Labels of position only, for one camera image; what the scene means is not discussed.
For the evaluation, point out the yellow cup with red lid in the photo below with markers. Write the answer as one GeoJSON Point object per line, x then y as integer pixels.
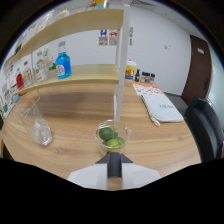
{"type": "Point", "coordinates": [130, 71]}

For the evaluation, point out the blue wall poster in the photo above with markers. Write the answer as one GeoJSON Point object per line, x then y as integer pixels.
{"type": "Point", "coordinates": [103, 37]}

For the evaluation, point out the white two-tier wooden shelf rack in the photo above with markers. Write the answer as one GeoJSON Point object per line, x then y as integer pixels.
{"type": "Point", "coordinates": [90, 73]}

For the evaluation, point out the brown door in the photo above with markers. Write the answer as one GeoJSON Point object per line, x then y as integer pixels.
{"type": "Point", "coordinates": [198, 66]}

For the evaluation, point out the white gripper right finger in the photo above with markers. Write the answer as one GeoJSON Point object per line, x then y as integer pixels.
{"type": "Point", "coordinates": [140, 175]}

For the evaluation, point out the clear glass with ice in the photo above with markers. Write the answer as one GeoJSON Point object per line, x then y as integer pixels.
{"type": "Point", "coordinates": [40, 131]}

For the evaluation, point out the colourful printed can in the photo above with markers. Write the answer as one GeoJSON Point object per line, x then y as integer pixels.
{"type": "Point", "coordinates": [96, 4]}

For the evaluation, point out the green lime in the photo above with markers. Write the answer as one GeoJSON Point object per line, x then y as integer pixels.
{"type": "Point", "coordinates": [106, 133]}
{"type": "Point", "coordinates": [121, 140]}
{"type": "Point", "coordinates": [111, 143]}

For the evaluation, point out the white zip pouch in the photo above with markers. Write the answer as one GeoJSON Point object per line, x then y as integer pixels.
{"type": "Point", "coordinates": [163, 108]}

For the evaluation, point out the multicolour wall poster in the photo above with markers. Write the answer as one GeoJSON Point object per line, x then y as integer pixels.
{"type": "Point", "coordinates": [131, 36]}

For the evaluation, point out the black chair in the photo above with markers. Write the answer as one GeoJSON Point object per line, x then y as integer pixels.
{"type": "Point", "coordinates": [206, 130]}

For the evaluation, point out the blue liquid bottle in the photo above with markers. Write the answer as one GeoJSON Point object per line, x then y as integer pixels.
{"type": "Point", "coordinates": [63, 65]}

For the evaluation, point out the clear bottle with red label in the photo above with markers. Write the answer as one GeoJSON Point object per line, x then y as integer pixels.
{"type": "Point", "coordinates": [40, 71]}

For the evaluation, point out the glass bowl of limes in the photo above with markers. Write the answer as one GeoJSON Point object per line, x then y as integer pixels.
{"type": "Point", "coordinates": [125, 146]}

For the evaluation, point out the clear bottle with orange cap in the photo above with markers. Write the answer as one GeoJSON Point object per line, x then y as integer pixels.
{"type": "Point", "coordinates": [27, 76]}

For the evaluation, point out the red wall poster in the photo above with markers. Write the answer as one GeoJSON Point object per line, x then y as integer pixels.
{"type": "Point", "coordinates": [113, 37]}

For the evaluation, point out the orange printed paper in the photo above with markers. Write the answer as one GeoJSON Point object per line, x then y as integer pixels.
{"type": "Point", "coordinates": [145, 88]}

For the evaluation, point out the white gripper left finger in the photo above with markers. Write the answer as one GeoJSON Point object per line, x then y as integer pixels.
{"type": "Point", "coordinates": [90, 176]}

